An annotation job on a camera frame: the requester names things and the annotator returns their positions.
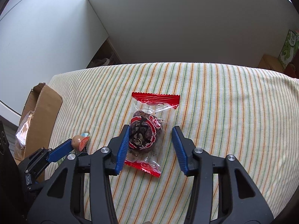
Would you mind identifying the brown egg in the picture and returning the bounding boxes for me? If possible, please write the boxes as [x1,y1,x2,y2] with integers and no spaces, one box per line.
[71,133,90,152]

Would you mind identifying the sliced bread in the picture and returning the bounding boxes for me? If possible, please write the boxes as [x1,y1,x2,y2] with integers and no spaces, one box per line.
[15,111,34,150]

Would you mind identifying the red clear date snack packet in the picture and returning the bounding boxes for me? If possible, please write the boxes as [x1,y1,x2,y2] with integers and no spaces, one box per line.
[125,92,180,178]

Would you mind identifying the cardboard box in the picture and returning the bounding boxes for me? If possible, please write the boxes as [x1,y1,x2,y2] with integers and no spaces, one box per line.
[14,82,64,183]

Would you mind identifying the striped tablecloth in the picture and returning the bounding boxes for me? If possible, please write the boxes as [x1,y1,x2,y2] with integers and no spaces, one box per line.
[49,63,298,223]

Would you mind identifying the green box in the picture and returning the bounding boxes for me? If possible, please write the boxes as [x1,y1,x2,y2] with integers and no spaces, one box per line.
[278,30,298,69]

